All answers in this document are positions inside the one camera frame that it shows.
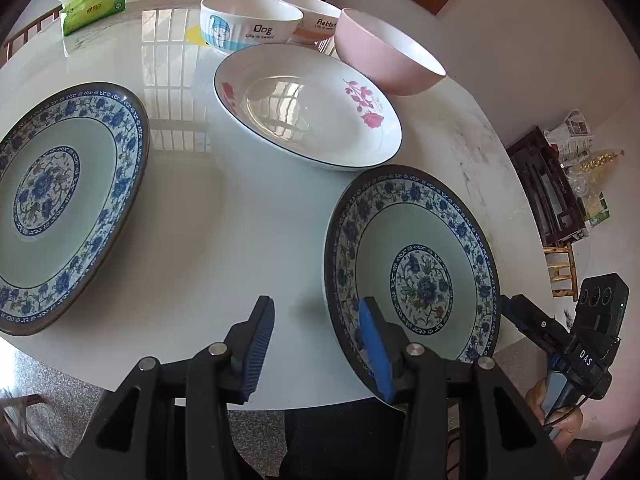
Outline small yellow wooden stool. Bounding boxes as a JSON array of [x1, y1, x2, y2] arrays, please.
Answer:
[[544, 244, 579, 302]]

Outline white dog cartoon bowl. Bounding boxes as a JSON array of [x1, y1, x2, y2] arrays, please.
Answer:
[[200, 0, 304, 53]]

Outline white rabbit cartoon bowl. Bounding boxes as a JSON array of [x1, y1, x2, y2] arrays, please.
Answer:
[[279, 0, 342, 44]]

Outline newspaper clutter pile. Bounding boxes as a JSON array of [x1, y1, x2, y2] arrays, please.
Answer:
[[544, 110, 625, 230]]

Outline white plate pink flowers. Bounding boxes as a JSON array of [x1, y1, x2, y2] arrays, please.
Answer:
[[213, 44, 402, 171]]

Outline pink bowl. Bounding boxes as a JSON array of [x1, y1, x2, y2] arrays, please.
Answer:
[[334, 8, 447, 96]]

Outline person's hand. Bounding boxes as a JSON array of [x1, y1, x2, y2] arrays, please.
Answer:
[[525, 378, 584, 455]]

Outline dark wooden cabinet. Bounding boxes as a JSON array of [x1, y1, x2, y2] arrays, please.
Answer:
[[506, 127, 587, 246]]

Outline yellow round table sticker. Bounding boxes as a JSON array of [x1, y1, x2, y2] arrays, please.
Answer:
[[184, 25, 208, 47]]

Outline blue floral plate dark rim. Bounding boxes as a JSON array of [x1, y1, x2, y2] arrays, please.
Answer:
[[1, 82, 151, 336]]

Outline light wooden chair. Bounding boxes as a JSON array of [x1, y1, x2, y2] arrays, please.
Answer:
[[1, 4, 62, 65]]

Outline green tissue pack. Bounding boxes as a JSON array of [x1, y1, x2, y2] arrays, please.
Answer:
[[60, 0, 126, 37]]

